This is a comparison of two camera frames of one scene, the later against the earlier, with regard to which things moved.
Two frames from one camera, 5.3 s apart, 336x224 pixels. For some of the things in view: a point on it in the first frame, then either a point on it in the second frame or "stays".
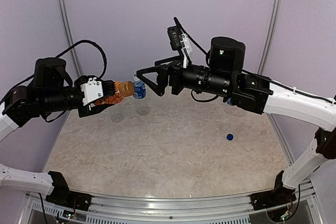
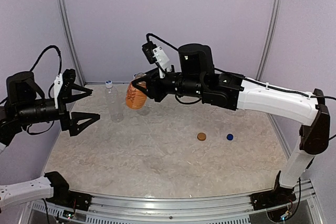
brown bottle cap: (126, 88) -> (201, 136)
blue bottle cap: (229, 137) stays
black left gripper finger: (98, 108) -> (74, 128)
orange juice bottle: (113, 98) -> (136, 97)
